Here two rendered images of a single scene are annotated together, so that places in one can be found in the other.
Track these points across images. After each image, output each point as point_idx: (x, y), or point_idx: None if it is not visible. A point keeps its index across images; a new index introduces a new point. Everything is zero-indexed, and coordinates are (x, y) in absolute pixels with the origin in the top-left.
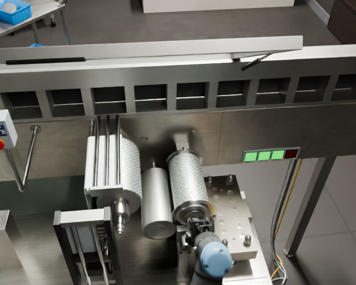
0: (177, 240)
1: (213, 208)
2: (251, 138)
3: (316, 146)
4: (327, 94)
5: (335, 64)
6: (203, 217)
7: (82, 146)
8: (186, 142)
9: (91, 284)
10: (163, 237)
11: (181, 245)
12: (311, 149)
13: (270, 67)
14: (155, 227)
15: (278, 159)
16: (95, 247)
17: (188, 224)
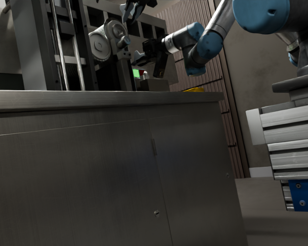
0: (116, 50)
1: (127, 31)
2: None
3: (151, 71)
4: (141, 32)
5: None
6: (125, 32)
7: None
8: None
9: (63, 56)
10: (103, 57)
11: (123, 37)
12: (150, 72)
13: (109, 5)
14: (96, 40)
15: (138, 77)
16: (61, 4)
17: (121, 7)
